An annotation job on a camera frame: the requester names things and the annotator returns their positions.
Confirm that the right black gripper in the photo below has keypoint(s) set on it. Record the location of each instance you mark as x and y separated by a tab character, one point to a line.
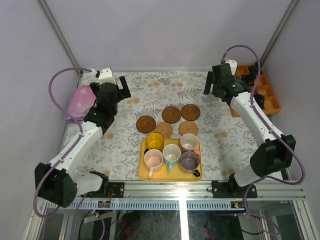
210	81

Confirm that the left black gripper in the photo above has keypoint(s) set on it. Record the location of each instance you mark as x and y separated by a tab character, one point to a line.
119	88

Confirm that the brown wooden coaster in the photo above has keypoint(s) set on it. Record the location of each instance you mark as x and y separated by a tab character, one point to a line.
146	124
171	114
190	112

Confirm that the woven rattan coaster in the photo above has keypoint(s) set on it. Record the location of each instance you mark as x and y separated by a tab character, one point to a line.
188	127
165	129

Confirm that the cream mug pink outside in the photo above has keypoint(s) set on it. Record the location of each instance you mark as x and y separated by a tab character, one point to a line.
189	142

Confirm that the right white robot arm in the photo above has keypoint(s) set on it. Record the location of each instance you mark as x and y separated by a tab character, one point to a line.
274	149

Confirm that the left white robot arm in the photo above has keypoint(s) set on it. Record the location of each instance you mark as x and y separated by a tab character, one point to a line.
57	181

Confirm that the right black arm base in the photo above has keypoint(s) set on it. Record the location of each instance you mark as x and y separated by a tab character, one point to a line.
225	188

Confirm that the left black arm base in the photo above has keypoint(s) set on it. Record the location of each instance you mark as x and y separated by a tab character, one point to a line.
109	190

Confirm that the amber glass cup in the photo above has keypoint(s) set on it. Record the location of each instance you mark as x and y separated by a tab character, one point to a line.
155	140

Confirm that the black part compartment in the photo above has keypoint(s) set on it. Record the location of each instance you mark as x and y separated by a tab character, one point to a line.
254	69
249	79
260	100

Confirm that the floral tablecloth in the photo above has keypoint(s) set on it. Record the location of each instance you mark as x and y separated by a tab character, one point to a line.
226	142

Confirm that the pink folded cloth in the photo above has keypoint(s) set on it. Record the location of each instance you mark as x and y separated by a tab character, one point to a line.
82	100

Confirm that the black part top compartment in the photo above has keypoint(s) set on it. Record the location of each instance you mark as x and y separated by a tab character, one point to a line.
254	69

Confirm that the black part lower compartment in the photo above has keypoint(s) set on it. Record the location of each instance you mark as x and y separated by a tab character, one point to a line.
260	100

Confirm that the orange compartment tray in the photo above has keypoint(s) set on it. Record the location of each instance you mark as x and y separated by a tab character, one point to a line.
271	104

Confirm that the yellow plastic tray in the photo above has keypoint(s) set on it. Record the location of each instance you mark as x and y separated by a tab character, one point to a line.
176	175

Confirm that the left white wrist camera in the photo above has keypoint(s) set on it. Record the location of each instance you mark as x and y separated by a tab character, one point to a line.
103	75

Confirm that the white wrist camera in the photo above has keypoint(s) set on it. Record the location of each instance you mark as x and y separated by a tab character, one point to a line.
233	65
103	75

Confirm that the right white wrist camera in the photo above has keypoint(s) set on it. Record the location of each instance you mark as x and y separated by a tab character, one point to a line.
233	65

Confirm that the pink mug white handle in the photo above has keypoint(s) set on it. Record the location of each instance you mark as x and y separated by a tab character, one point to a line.
154	161

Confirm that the white mug blue handle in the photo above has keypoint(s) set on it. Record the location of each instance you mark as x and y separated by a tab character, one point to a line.
171	154

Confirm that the purple mug black handle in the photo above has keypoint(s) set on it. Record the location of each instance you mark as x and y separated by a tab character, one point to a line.
189	163

